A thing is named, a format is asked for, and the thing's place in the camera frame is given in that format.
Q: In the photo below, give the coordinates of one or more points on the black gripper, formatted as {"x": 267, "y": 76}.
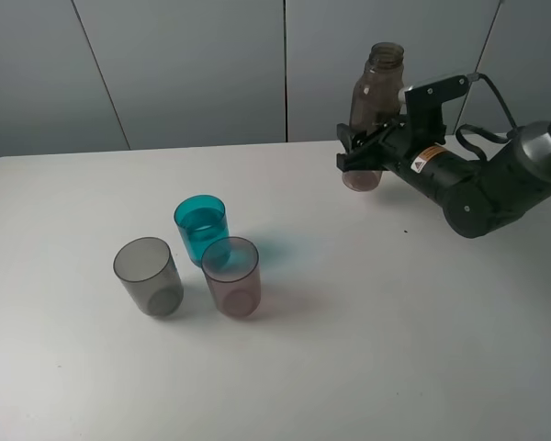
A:
{"x": 428, "y": 167}

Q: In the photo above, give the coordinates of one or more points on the brown translucent plastic bottle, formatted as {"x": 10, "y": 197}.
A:
{"x": 375, "y": 98}

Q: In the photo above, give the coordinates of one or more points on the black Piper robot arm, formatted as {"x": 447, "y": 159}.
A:
{"x": 476, "y": 196}

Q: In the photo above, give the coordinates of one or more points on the teal translucent plastic cup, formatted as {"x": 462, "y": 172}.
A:
{"x": 201, "y": 221}

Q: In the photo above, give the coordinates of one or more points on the pink translucent plastic cup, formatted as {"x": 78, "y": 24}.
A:
{"x": 231, "y": 267}

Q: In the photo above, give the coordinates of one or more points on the grey translucent plastic cup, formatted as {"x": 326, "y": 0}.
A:
{"x": 146, "y": 269}

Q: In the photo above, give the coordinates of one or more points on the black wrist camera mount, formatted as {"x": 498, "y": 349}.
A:
{"x": 424, "y": 104}

